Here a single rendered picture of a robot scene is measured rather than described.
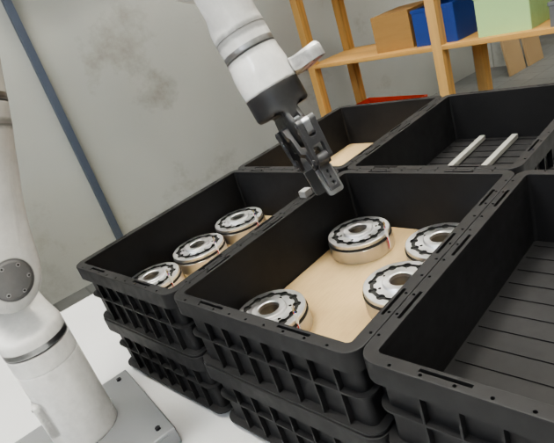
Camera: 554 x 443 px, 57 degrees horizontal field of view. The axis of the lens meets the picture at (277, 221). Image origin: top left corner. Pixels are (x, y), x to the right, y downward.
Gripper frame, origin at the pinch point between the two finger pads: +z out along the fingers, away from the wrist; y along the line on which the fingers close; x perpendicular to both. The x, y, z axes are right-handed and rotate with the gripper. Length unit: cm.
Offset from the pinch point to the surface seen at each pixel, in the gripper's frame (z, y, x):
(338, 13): -59, -283, 143
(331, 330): 16.5, 2.9, -9.7
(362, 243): 12.1, -8.0, 2.6
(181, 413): 21.2, -14.1, -34.9
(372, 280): 14.4, 1.8, -1.4
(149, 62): -88, -269, 10
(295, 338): 9.4, 17.6, -14.9
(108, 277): -3.1, -15.4, -33.0
